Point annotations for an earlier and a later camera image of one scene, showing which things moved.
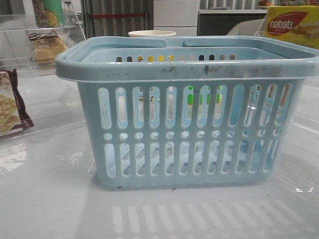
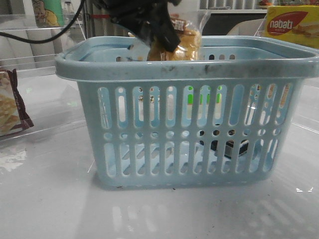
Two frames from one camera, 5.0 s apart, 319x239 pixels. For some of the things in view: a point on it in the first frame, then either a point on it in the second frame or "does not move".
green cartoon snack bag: [49, 13] does not move
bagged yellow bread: [47, 45] → [189, 25]
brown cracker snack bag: [13, 115] does not move
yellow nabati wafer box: [298, 24] does not move
